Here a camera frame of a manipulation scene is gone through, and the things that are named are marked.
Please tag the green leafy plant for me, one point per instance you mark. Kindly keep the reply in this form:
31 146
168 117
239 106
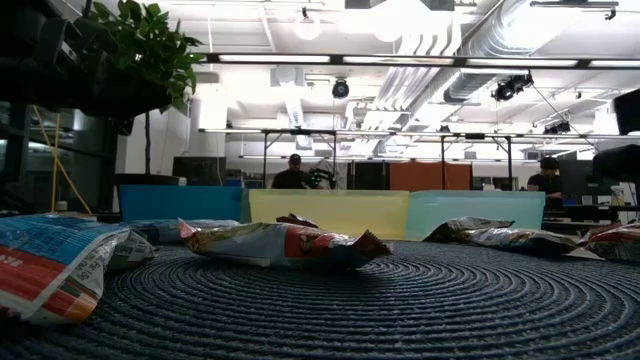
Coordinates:
150 45

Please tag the orange partition panel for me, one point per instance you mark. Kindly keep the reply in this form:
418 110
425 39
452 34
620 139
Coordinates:
430 176

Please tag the white pendant lamp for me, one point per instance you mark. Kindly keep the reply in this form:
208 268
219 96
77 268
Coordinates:
307 27

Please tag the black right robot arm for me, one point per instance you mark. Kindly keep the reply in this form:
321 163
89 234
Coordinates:
620 162

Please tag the silver ventilation duct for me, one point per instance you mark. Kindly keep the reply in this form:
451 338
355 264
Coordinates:
480 55

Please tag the person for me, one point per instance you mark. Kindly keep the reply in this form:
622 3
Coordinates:
547 180
292 177

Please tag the yellow plastic bin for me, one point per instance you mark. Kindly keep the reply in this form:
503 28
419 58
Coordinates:
340 210

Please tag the dark blue plastic bin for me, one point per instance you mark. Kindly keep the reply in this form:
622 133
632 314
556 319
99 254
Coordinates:
180 202

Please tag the green plastic bin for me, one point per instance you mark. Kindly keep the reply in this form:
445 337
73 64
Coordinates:
480 205

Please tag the round black ceiling device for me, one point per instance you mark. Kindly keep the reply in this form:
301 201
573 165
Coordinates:
340 89

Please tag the round dark woven placemat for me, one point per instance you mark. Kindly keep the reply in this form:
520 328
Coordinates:
350 310

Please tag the black monitor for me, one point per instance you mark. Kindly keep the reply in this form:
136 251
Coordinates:
200 171

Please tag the blue red granola bar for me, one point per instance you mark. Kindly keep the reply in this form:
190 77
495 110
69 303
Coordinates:
50 260
160 231

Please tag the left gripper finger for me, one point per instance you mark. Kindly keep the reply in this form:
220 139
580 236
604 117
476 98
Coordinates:
135 97

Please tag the oatmeal raisin granola bar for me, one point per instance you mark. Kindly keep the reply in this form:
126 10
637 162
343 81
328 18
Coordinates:
465 227
280 245
615 242

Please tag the black overhead light bar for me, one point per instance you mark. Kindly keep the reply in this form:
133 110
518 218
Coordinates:
400 60

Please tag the black ceiling spotlight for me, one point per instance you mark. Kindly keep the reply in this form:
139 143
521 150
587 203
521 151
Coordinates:
511 87

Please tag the chocolate chip granola bar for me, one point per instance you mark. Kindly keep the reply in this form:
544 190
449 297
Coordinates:
525 240

